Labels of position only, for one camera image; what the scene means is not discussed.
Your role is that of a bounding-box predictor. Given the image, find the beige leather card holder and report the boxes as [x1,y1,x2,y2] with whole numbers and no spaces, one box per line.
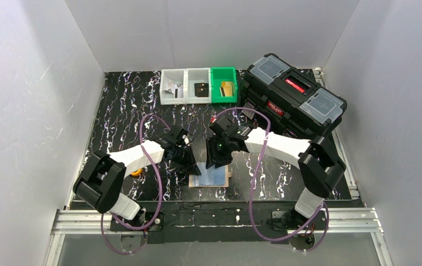
[189,162,232,188]

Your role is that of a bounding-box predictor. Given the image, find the orange gold credit card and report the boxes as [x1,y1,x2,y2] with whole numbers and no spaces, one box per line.
[220,81,233,97]

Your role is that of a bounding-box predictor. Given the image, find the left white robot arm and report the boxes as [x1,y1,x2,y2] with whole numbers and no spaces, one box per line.
[73,126,201,221]

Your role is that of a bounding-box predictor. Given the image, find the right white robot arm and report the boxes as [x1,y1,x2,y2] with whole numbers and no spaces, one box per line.
[206,116,346,218]

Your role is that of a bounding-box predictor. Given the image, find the silver cards in bin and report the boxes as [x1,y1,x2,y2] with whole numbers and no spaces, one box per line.
[163,80,184,99]

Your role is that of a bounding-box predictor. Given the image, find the black card in bin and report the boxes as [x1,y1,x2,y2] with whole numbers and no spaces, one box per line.
[195,87,209,98]

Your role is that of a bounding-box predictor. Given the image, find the left white storage bin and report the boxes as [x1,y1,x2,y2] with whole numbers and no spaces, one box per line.
[159,69,186,105]

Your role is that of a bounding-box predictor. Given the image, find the white storage bin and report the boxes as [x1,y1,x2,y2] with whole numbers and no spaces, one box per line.
[159,69,186,105]
[185,68,211,104]

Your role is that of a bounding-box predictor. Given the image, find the middle white storage bin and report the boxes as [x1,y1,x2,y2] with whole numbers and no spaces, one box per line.
[185,68,211,104]

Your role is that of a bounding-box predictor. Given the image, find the green storage bin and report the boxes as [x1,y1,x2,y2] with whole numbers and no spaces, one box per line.
[210,67,238,104]

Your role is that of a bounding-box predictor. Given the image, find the black plastic toolbox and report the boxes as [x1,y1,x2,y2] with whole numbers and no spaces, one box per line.
[238,53,347,139]

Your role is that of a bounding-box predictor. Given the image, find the aluminium frame rail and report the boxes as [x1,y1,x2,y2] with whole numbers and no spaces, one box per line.
[44,202,392,265]

